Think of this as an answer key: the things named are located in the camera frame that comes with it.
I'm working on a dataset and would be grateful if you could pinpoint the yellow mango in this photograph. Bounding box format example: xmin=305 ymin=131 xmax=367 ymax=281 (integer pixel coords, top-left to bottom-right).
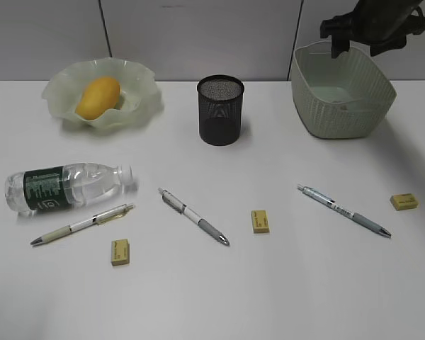
xmin=75 ymin=76 xmax=120 ymax=120

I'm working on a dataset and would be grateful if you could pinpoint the grey grip mechanical pencil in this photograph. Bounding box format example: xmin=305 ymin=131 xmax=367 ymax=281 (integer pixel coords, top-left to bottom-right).
xmin=158 ymin=188 xmax=230 ymax=247

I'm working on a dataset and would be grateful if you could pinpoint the yellow eraser right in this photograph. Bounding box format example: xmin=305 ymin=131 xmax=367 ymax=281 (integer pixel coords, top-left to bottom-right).
xmin=390 ymin=193 xmax=419 ymax=211

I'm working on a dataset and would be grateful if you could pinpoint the beige grip mechanical pencil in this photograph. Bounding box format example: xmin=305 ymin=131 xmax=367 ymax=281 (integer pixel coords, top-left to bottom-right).
xmin=30 ymin=203 xmax=135 ymax=247

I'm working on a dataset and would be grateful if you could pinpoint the yellow eraser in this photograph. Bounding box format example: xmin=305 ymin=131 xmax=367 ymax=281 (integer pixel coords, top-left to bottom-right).
xmin=110 ymin=239 xmax=130 ymax=266
xmin=390 ymin=193 xmax=419 ymax=211
xmin=251 ymin=210 xmax=270 ymax=234

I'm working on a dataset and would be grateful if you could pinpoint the pale green woven basket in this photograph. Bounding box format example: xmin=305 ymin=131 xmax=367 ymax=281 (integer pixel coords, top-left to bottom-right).
xmin=290 ymin=40 xmax=397 ymax=140

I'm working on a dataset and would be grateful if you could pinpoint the yellow eraser left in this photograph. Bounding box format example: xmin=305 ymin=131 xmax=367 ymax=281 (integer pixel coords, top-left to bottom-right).
xmin=110 ymin=239 xmax=130 ymax=266

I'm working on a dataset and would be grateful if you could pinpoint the clear water bottle green label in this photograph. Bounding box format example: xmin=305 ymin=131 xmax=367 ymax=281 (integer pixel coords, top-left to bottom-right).
xmin=4 ymin=163 xmax=137 ymax=215

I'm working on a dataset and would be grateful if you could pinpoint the blue grip mechanical pencil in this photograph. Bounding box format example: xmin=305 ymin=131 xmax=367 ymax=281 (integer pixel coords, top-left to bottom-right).
xmin=297 ymin=184 xmax=392 ymax=238

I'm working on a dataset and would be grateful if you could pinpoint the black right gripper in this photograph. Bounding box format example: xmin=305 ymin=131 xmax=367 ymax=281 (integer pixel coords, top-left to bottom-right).
xmin=320 ymin=0 xmax=424 ymax=59

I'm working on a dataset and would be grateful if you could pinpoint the yellow eraser middle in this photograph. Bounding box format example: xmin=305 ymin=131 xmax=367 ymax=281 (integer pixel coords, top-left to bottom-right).
xmin=251 ymin=210 xmax=270 ymax=234

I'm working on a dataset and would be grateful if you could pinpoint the black mesh pen holder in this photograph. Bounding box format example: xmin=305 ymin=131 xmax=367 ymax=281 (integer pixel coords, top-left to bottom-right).
xmin=197 ymin=74 xmax=244 ymax=146

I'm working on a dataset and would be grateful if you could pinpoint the pale green wavy plate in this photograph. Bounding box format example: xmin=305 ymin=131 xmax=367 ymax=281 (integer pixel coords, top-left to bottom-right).
xmin=42 ymin=57 xmax=164 ymax=135

